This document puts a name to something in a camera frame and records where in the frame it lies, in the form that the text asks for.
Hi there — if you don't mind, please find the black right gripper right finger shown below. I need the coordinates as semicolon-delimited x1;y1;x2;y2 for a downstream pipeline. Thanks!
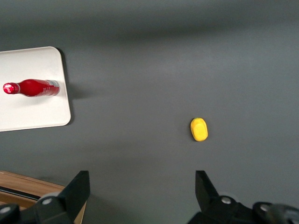
186;170;281;224

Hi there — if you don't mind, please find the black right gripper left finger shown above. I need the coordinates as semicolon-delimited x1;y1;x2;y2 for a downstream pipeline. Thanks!
0;170;91;224

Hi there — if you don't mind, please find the red coke bottle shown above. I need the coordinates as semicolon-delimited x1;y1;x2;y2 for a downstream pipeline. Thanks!
2;78;61;98

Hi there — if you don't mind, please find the beige rectangular tray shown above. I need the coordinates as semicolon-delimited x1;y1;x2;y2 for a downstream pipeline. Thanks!
0;46;71;133

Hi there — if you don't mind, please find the wooden two-drawer cabinet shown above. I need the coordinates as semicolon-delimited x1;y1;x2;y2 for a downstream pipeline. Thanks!
0;170;87;224

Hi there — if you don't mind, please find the yellow toy lemon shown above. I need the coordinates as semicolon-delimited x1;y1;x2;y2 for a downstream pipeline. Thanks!
190;117;209;142

